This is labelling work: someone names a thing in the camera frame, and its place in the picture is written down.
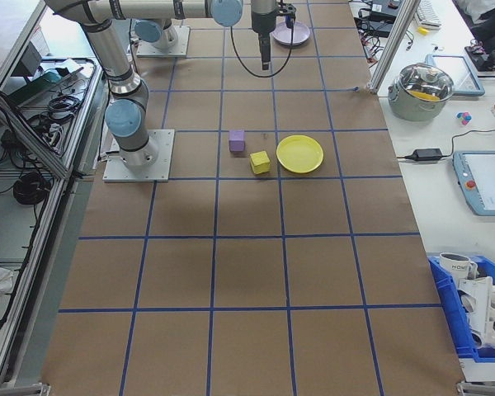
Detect V-shaped aluminium bar frame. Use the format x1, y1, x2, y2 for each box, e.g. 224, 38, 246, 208
0, 0, 108, 387

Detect yellow foam block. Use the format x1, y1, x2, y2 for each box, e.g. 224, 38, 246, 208
249, 150, 271, 177

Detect black cable bundle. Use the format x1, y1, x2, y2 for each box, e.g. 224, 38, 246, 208
45, 92, 82, 115

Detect gray electronics box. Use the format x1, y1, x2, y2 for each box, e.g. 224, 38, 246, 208
10, 40, 45, 78

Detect black adapter cable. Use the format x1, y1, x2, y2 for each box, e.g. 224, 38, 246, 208
442, 130, 495, 158

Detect white printed mug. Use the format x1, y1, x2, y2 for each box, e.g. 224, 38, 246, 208
438, 252, 479, 281

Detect aluminium profile foot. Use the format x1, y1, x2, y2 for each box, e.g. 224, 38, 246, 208
455, 381, 495, 396
0, 381, 50, 396

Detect blue plastic bin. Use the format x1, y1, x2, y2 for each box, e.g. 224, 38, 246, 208
427, 255, 495, 364

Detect purple foam block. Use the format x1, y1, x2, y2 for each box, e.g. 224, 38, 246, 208
228, 129, 247, 155

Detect black cable coil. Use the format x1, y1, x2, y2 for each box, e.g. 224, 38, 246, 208
12, 171, 53, 207

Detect stainless steel pot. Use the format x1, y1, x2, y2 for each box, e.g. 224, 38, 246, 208
387, 62, 455, 122

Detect large black power brick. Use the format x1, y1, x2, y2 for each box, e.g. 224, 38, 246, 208
356, 20, 393, 37

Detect yellow plastic plate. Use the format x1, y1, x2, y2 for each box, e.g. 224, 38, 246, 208
276, 134, 325, 175

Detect small black power adapter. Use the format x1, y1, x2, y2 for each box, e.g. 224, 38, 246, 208
412, 148, 445, 161

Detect yellow plastic object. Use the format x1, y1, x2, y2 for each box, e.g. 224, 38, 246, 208
410, 89, 442, 102

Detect white keyboard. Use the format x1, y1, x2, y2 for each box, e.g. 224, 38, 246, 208
414, 0, 443, 31

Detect white power strip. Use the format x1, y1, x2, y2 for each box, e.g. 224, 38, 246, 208
40, 121, 67, 145

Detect green circuit board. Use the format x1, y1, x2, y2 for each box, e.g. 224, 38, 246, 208
22, 68, 86, 98

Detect glass pot lid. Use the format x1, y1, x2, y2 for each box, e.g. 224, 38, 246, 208
398, 62, 455, 102

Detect lavender plastic plate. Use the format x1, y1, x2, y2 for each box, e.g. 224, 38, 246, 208
271, 21, 313, 47

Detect blue robot teach pendant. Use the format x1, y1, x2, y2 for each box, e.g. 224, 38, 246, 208
452, 149, 495, 216
424, 53, 486, 99

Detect aluminium profile post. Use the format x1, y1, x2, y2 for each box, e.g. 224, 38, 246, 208
369, 0, 421, 95

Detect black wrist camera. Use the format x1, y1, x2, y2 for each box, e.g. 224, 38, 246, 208
276, 2, 297, 30

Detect white square base plate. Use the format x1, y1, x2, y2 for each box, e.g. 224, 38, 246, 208
102, 129, 177, 182
135, 26, 191, 58

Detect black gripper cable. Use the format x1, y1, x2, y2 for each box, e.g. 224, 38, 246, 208
229, 22, 295, 78

